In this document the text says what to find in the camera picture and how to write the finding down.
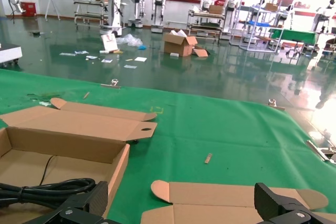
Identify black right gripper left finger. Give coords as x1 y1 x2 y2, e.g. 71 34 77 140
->
23 181 111 224

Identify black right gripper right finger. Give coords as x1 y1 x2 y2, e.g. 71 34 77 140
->
254 183 336 224

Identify black power cable bundle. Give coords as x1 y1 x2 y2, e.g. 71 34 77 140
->
0 155 97 210

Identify open brown cardboard box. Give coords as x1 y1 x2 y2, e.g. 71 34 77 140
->
141 180 329 224

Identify cardboard box with round hole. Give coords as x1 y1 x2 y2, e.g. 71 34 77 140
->
0 97 158 219

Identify red box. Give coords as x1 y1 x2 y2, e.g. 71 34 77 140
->
20 2 37 17

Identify silver metal clamp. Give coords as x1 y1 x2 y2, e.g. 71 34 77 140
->
306 140 336 164

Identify green table cloth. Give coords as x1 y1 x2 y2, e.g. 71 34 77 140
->
0 68 336 224

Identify torn plastic tape scraps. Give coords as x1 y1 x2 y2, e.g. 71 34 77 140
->
26 91 66 108

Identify black wheeled stool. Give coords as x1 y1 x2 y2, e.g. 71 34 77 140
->
285 40 305 59

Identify white red paper bag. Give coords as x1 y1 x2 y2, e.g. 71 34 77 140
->
101 34 118 52

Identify crumpled clear plastic bag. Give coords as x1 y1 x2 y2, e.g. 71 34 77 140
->
115 34 143 47

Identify white wheeled machine base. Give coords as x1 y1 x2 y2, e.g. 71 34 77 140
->
0 44 23 67

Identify green covered table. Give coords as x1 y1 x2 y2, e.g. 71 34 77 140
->
270 28 318 51

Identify large open cardboard carton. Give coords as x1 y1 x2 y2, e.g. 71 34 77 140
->
163 30 211 58

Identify white tube shelf cart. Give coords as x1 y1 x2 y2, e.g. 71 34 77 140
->
72 0 111 29
186 8 225 42

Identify leaning white humanoid robot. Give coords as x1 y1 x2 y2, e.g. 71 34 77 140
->
89 0 124 37

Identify white tripod screen stand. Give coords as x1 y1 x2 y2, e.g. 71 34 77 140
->
44 0 61 22

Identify tall white frame rack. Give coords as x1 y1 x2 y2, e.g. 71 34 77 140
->
229 4 286 54

